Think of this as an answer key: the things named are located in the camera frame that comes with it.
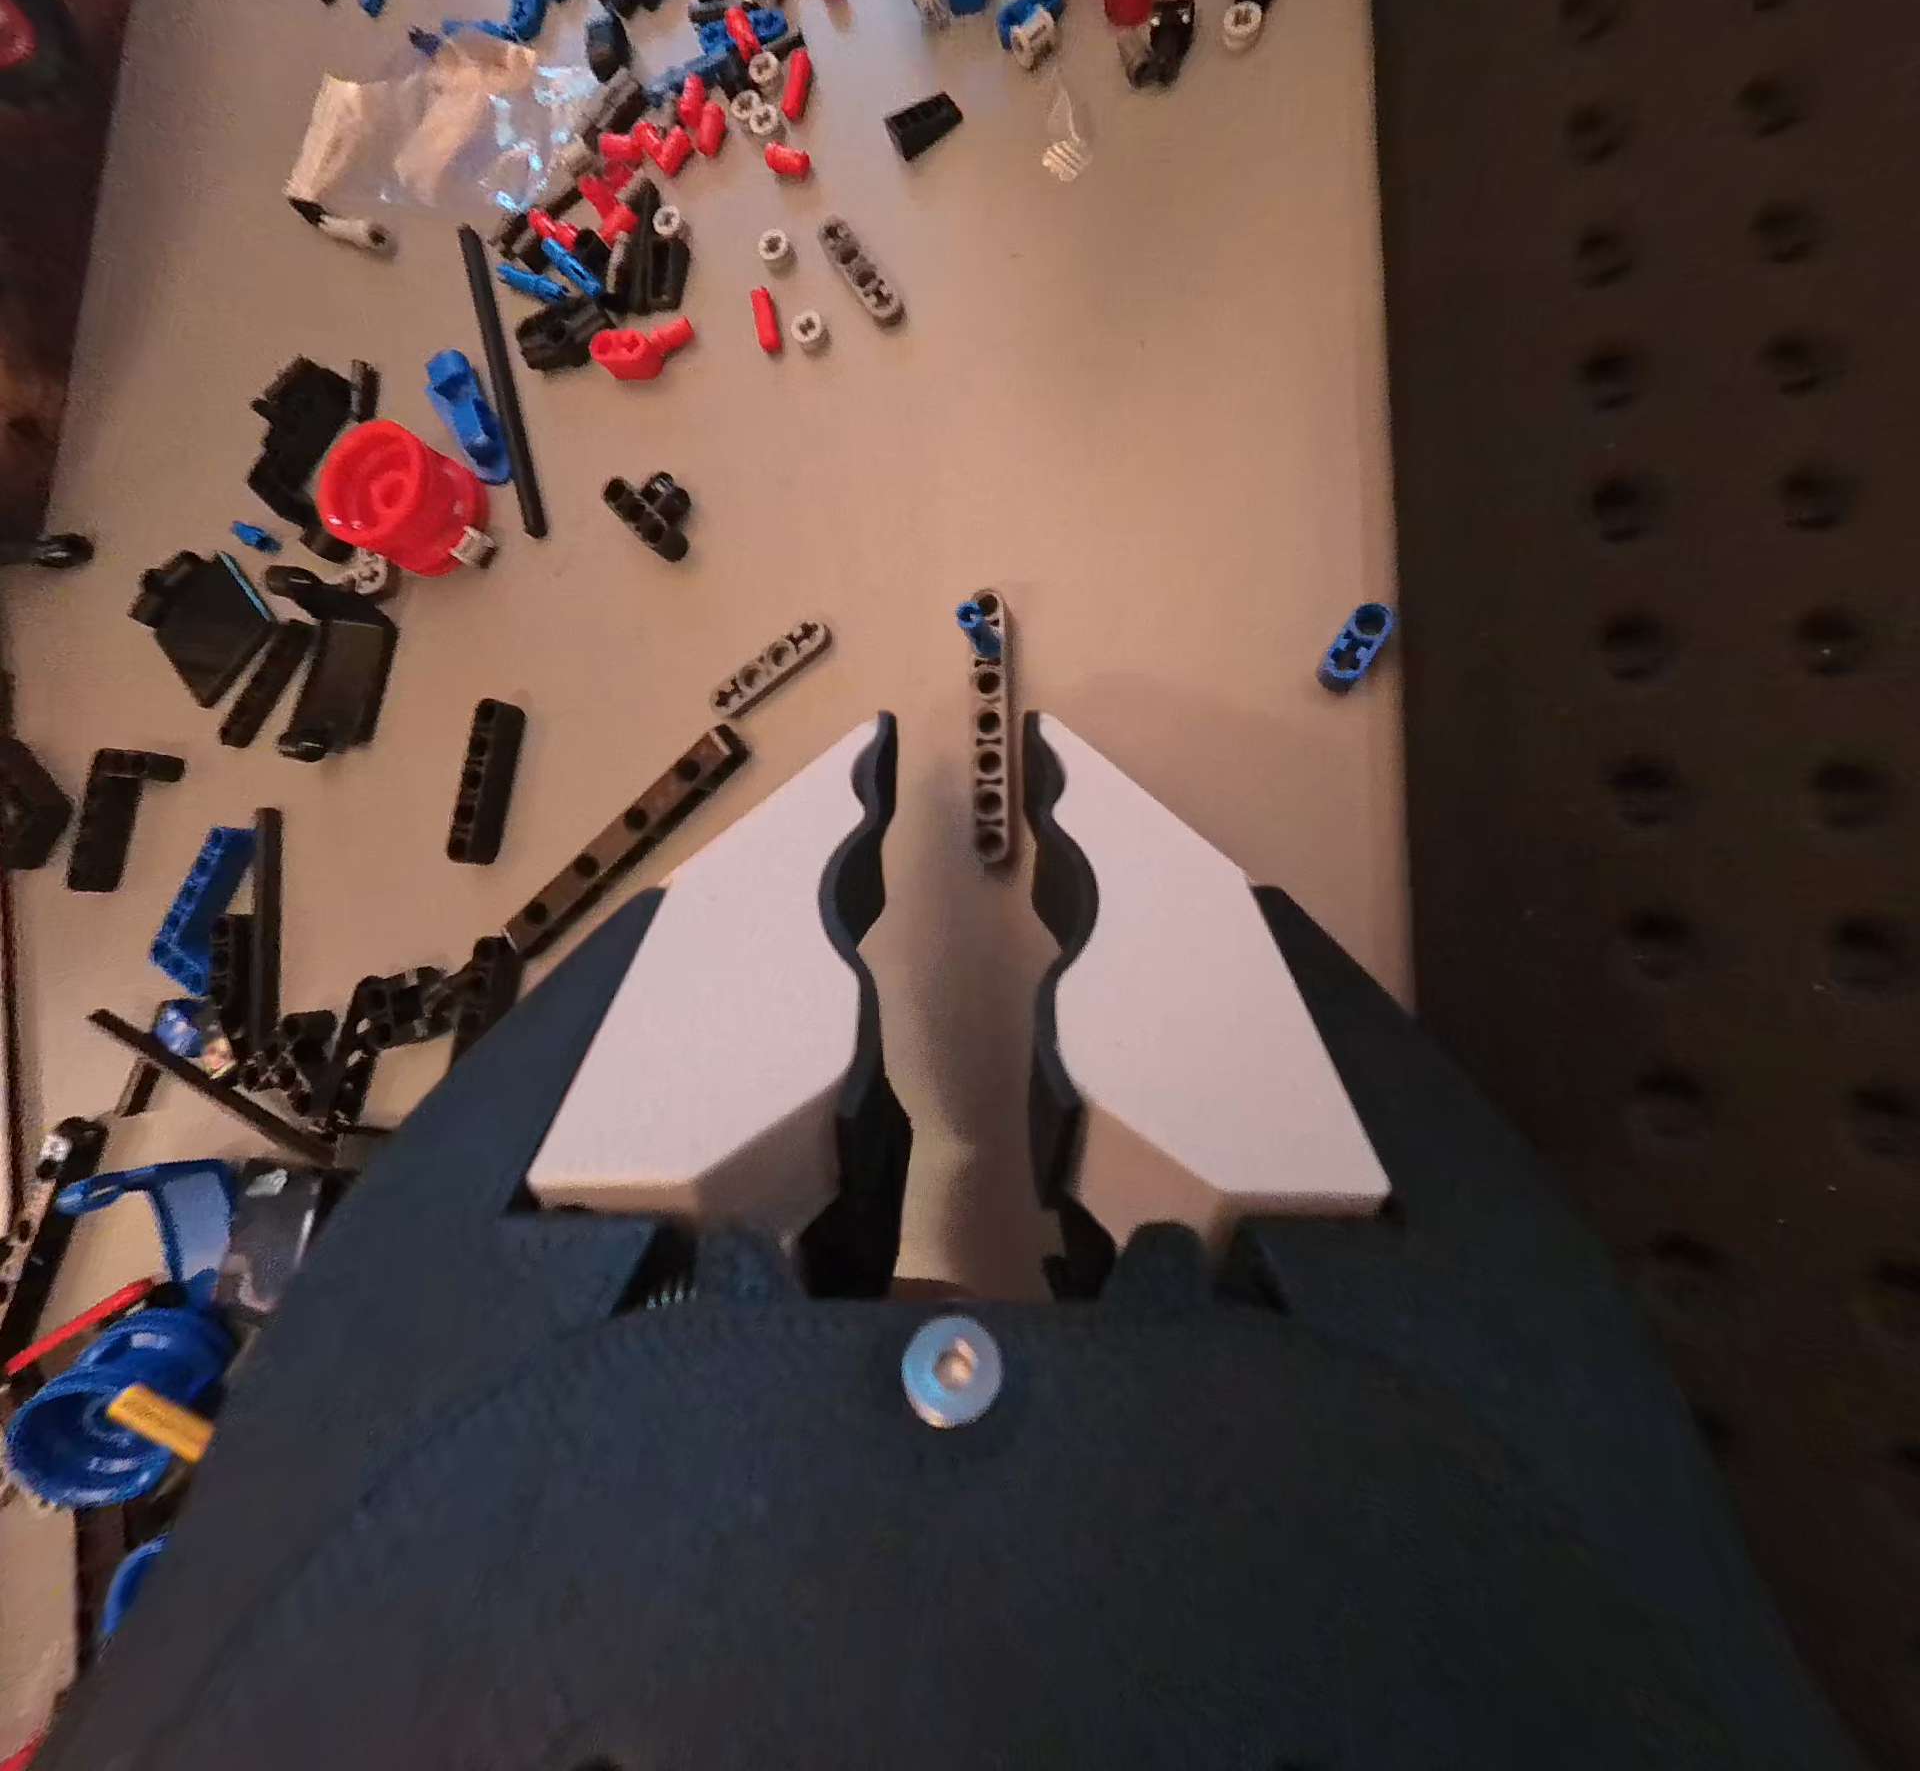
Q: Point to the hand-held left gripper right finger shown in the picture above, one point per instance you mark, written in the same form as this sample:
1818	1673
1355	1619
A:
1215	1036

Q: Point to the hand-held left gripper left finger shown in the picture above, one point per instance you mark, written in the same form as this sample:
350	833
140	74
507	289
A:
706	1022

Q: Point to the dark grey seven-hole beam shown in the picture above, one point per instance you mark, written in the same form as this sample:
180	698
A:
990	750

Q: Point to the white desk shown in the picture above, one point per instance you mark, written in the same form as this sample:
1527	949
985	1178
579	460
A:
1125	451

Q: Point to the black five-hole beam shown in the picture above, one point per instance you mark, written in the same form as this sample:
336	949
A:
484	782

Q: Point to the long grey thin liftarm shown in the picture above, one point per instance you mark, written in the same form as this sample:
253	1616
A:
774	666

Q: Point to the blue two-hole beam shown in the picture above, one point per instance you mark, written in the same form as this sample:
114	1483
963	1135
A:
1358	646

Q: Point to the short black axle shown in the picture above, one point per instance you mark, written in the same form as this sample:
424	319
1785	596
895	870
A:
267	901

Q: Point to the black curved panel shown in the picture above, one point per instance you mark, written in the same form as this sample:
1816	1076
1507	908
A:
342	677

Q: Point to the black T-shaped beam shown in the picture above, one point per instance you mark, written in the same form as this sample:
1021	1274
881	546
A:
649	514

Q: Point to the blue angled beam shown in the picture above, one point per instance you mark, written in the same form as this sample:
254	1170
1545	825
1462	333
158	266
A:
203	908

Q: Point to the black four-hole beam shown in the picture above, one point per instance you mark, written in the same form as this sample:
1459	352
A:
267	683

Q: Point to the large blue curved panel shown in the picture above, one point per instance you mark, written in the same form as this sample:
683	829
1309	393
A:
180	1201

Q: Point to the red wheel hub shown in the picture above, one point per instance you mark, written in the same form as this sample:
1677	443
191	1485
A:
390	496

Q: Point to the black L-shaped beam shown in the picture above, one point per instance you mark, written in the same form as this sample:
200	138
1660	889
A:
106	826

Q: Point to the black flat panel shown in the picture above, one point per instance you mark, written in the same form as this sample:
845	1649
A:
203	624

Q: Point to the small blue pin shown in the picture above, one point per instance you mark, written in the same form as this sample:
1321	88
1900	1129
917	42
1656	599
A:
254	536

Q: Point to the long black axle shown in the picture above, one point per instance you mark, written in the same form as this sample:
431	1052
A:
502	383

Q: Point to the red axle pin connector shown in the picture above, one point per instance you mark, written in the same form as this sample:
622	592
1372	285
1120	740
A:
630	350

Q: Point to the extra long black beam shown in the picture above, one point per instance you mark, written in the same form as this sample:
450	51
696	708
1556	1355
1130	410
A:
54	1201

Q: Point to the red thin axle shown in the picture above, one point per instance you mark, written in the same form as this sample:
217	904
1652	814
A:
83	1325

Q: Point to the black perpendicular connector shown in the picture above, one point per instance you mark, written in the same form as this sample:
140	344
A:
563	335

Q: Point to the red connector pin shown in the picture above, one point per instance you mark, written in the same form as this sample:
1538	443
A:
765	319

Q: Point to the short grey thin liftarm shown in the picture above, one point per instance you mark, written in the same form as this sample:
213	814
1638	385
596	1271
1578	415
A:
864	270

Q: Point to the white pin with black tip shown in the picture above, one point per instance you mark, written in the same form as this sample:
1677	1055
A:
353	229

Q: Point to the clear transparent piece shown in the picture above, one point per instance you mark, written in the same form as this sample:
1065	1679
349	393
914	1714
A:
1067	144

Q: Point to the pile of small building pieces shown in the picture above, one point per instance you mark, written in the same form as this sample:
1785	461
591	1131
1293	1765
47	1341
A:
706	106

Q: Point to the black slope brick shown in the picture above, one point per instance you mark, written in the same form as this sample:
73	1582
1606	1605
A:
923	125

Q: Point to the clear plastic bag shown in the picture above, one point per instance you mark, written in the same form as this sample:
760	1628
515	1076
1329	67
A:
436	130

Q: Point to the black toy set box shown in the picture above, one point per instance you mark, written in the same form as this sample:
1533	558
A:
45	152

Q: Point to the black frame piece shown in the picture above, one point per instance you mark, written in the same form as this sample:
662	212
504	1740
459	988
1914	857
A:
299	428

